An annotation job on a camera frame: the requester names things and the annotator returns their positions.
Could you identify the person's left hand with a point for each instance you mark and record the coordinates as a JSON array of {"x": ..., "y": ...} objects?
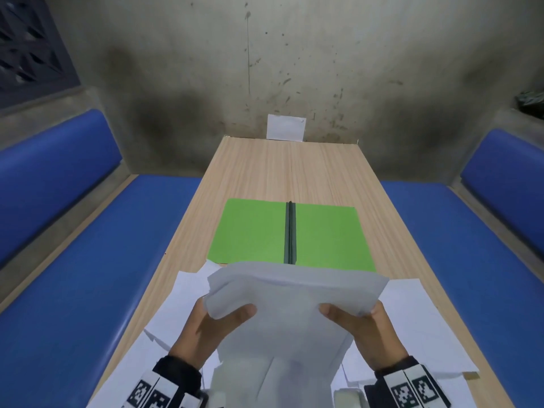
[{"x": 199, "y": 339}]

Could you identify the person's right hand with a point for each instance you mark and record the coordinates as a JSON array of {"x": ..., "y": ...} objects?
[{"x": 374, "y": 335}]

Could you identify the green folder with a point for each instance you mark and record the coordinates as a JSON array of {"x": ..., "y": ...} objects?
[{"x": 255, "y": 233}]

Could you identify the black right wrist marker band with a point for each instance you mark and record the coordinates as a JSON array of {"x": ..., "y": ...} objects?
[{"x": 408, "y": 388}]

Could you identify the black wrist marker band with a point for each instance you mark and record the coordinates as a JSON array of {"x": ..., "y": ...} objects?
[
  {"x": 408, "y": 388},
  {"x": 157, "y": 390}
]

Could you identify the black left wrist marker band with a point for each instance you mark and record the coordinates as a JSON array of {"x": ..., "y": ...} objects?
[{"x": 157, "y": 390}]

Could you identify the blue bench seat cushion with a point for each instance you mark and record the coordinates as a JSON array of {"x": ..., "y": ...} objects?
[
  {"x": 471, "y": 284},
  {"x": 72, "y": 301}
]

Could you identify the blue bench backrest cushion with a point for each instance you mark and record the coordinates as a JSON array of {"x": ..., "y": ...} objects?
[
  {"x": 510, "y": 182},
  {"x": 46, "y": 174}
]

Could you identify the small white card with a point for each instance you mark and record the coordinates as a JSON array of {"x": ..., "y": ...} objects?
[{"x": 285, "y": 128}]

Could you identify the green leafy plant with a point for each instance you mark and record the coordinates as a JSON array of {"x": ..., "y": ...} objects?
[{"x": 531, "y": 101}]

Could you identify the dark lattice window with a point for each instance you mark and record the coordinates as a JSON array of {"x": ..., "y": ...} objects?
[{"x": 29, "y": 50}]

